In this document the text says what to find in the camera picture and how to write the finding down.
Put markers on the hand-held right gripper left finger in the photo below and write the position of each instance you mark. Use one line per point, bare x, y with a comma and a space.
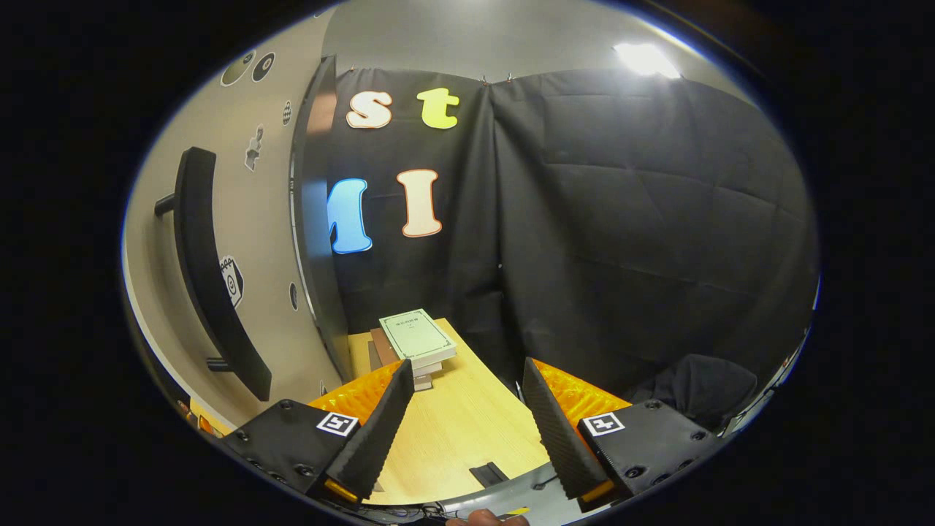
380, 431

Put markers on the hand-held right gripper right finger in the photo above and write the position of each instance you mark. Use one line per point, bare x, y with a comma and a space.
559, 431

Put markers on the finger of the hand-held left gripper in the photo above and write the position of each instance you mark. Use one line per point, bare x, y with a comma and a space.
208, 425

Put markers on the dark grey cabinet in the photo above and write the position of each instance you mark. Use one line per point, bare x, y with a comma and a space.
325, 292

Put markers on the grey cabinet door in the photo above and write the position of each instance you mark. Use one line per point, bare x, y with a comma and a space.
270, 219

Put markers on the grey book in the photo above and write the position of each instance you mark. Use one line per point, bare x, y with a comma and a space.
424, 380

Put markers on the brown book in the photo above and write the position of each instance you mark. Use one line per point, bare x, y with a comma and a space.
381, 347

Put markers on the dark cloth bundle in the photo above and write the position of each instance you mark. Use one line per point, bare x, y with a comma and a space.
701, 387

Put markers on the black backdrop cloth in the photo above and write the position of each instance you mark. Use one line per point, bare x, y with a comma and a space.
643, 219

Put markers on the ceiling light panel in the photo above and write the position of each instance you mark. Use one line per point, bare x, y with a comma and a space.
646, 60

